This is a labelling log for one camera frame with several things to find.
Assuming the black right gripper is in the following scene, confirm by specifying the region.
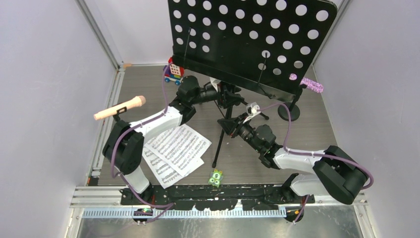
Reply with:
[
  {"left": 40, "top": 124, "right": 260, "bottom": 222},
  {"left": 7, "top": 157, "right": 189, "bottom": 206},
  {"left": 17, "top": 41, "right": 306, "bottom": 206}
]
[{"left": 218, "top": 113, "right": 263, "bottom": 153}]

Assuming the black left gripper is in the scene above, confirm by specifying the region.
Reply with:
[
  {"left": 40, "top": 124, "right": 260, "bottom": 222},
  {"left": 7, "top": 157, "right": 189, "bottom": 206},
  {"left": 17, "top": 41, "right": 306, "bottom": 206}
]
[{"left": 191, "top": 80, "right": 245, "bottom": 110}]

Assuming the sheet music page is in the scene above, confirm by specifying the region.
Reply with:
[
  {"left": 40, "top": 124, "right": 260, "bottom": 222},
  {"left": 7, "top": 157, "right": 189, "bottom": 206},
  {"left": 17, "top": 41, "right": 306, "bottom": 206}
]
[
  {"left": 143, "top": 124, "right": 211, "bottom": 176},
  {"left": 142, "top": 149, "right": 204, "bottom": 189}
]

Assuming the black music stand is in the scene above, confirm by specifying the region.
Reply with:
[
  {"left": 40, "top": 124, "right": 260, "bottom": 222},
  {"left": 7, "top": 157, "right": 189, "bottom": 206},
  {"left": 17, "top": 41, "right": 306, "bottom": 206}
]
[{"left": 167, "top": 0, "right": 338, "bottom": 169}]

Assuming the beige microphone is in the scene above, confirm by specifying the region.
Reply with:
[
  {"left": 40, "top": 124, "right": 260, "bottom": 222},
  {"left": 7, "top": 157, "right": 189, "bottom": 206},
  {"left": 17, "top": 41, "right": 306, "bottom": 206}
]
[{"left": 93, "top": 96, "right": 146, "bottom": 120}]

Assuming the black microphone stand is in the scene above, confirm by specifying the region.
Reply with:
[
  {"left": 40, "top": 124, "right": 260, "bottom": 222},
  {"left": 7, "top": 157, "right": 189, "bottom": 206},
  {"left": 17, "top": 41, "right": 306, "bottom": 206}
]
[
  {"left": 277, "top": 86, "right": 305, "bottom": 121},
  {"left": 112, "top": 107, "right": 127, "bottom": 121}
]

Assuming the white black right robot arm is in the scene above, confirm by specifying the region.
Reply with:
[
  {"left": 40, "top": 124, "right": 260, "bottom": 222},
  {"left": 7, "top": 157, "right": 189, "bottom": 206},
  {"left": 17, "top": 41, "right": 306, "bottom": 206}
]
[{"left": 217, "top": 114, "right": 372, "bottom": 205}]

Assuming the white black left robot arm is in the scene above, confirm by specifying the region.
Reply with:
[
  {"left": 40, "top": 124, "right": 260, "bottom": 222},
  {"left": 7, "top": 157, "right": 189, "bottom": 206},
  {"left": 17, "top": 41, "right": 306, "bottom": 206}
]
[{"left": 102, "top": 76, "right": 244, "bottom": 205}]

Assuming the green toy block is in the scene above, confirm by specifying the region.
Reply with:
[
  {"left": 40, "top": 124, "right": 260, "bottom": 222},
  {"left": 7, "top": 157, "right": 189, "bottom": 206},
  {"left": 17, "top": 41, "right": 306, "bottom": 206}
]
[{"left": 208, "top": 169, "right": 223, "bottom": 187}]

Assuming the colourful toy block truck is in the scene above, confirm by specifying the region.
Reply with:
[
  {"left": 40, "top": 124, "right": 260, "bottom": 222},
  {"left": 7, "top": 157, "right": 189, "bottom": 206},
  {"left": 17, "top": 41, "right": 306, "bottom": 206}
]
[{"left": 163, "top": 58, "right": 185, "bottom": 86}]

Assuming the purple glitter microphone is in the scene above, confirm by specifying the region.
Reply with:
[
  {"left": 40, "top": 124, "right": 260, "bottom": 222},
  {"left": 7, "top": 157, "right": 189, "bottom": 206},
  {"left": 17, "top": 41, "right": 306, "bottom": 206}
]
[{"left": 298, "top": 77, "right": 324, "bottom": 93}]

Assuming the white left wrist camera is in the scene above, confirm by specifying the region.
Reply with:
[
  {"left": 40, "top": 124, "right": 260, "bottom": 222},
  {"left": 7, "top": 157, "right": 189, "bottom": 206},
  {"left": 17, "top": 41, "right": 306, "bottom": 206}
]
[{"left": 210, "top": 77, "right": 221, "bottom": 92}]

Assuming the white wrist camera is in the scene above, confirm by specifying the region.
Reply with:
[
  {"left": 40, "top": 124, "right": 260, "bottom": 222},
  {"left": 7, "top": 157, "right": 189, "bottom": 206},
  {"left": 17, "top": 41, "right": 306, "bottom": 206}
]
[
  {"left": 243, "top": 102, "right": 261, "bottom": 123},
  {"left": 210, "top": 77, "right": 221, "bottom": 92}
]

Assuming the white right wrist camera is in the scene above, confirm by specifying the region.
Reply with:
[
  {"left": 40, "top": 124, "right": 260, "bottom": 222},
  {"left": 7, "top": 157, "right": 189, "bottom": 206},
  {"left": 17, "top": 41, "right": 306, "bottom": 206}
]
[{"left": 243, "top": 102, "right": 261, "bottom": 123}]

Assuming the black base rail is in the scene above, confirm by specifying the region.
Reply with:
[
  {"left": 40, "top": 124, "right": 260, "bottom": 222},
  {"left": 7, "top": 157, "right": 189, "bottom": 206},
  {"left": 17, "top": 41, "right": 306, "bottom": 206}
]
[{"left": 119, "top": 184, "right": 315, "bottom": 211}]

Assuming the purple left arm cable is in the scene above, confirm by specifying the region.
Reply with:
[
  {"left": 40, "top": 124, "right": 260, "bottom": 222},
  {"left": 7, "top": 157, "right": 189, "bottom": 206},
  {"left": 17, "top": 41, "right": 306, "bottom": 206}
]
[{"left": 109, "top": 64, "right": 176, "bottom": 226}]

